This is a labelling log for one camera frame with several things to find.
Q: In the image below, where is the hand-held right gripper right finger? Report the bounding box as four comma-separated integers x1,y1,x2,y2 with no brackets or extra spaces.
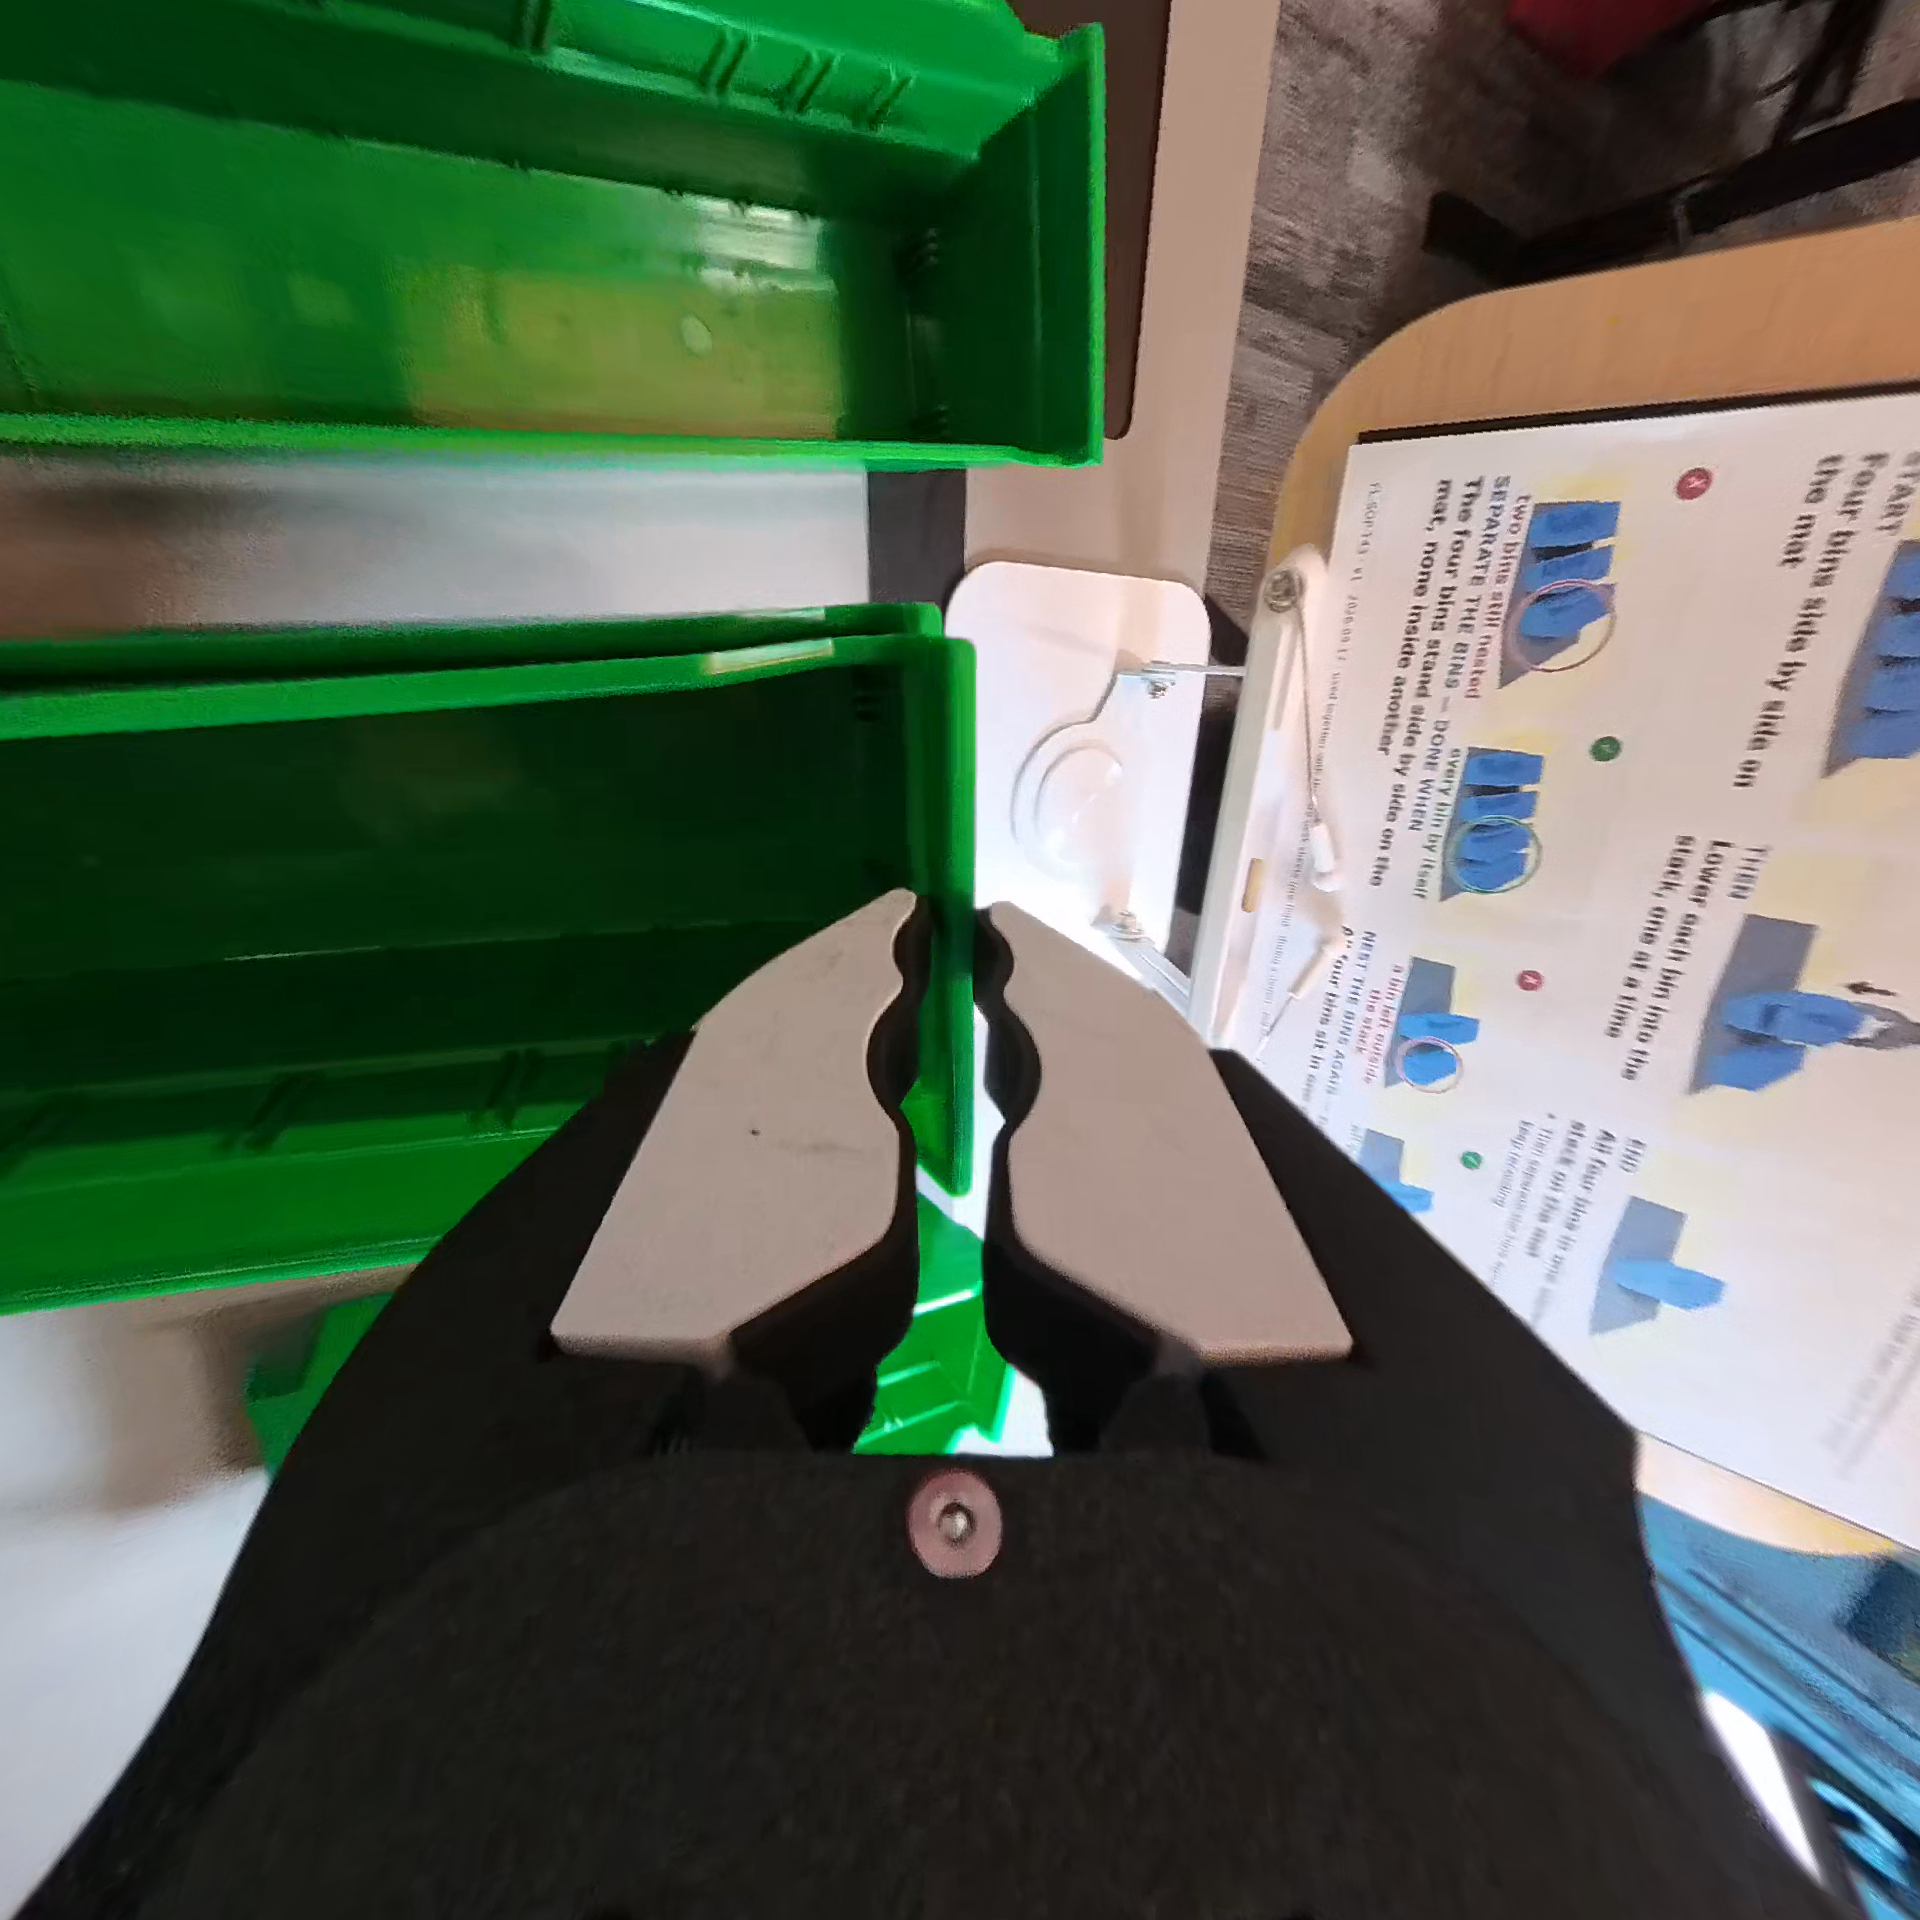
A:
973,900,1361,1374

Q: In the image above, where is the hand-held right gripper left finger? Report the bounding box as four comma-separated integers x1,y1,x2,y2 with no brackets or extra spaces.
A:
548,887,925,1380

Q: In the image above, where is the blue plastic crate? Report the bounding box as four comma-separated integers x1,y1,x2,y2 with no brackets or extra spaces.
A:
1634,1492,1920,1900

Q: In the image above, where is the instruction sheet on clipboard stand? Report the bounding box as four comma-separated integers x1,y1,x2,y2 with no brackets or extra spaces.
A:
1200,216,1920,1561

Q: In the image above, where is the red bag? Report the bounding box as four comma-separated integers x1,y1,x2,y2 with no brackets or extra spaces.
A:
1507,0,1729,73

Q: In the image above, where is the black table frame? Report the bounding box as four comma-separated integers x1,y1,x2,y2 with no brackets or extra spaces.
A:
1422,59,1920,288

